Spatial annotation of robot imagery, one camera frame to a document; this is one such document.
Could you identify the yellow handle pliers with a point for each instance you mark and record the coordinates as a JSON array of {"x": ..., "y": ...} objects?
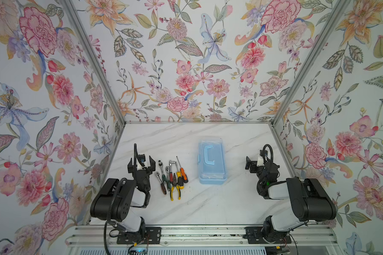
[{"x": 177, "y": 188}]

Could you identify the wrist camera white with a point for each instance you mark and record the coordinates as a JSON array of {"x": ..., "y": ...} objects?
[
  {"x": 262, "y": 158},
  {"x": 142, "y": 160}
]

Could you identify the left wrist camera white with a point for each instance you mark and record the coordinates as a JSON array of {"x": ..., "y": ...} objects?
[{"x": 142, "y": 160}]

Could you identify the aluminium mounting rail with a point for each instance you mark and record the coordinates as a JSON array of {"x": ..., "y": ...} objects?
[{"x": 205, "y": 236}]

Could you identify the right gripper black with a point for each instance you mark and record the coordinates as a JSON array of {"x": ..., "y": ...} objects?
[{"x": 254, "y": 166}]

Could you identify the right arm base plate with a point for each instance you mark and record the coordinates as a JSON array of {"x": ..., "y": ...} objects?
[{"x": 255, "y": 235}]

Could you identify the orange black screwdriver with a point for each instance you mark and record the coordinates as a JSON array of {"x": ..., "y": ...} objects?
[{"x": 183, "y": 174}]

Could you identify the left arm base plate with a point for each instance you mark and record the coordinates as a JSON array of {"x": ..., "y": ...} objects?
[{"x": 147, "y": 235}]

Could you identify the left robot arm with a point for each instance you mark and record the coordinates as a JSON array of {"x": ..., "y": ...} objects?
[{"x": 116, "y": 198}]

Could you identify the ratchet wrench dark red handle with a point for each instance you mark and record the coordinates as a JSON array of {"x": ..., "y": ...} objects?
[{"x": 162, "y": 185}]

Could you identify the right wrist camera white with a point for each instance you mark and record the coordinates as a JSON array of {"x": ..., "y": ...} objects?
[{"x": 262, "y": 158}]

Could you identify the blue transparent plastic toolbox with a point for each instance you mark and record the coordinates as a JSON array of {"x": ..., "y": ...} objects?
[{"x": 211, "y": 161}]

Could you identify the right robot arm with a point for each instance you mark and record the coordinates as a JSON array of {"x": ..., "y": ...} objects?
[{"x": 307, "y": 198}]

